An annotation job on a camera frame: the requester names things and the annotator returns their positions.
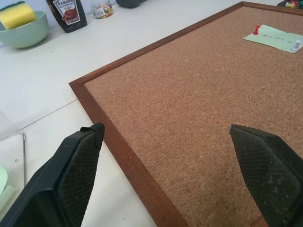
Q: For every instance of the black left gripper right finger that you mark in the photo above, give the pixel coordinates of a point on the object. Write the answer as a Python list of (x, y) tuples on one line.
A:
[(272, 179)]

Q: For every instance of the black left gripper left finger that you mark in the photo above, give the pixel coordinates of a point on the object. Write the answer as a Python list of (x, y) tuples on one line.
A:
[(59, 179)]

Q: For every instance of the green cloth piece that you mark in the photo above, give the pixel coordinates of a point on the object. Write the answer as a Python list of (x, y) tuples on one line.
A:
[(272, 37)]

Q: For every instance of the red push pin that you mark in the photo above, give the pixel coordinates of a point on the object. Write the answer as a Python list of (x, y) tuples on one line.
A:
[(256, 30)]

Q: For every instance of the white push pin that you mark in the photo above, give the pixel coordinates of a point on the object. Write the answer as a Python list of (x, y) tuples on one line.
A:
[(297, 45)]

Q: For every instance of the small jar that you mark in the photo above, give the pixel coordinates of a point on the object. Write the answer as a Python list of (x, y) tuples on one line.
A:
[(101, 10)]

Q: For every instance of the clear acrylic tray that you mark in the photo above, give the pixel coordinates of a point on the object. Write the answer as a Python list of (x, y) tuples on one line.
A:
[(11, 135)]

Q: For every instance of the light green bowl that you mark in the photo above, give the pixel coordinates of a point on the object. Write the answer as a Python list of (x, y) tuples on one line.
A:
[(23, 35)]

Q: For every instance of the dark sauce squeeze bottle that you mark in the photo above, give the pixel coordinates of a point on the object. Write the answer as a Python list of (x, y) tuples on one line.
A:
[(68, 14)]

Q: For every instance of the yellow sponge with green back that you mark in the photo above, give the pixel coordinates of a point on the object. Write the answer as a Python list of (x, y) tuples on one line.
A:
[(16, 16)]

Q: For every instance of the dark grey handheld controller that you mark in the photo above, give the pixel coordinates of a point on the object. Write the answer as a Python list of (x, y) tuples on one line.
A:
[(130, 3)]

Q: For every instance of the cork board with wooden frame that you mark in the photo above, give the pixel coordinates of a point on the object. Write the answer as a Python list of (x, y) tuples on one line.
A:
[(177, 94)]

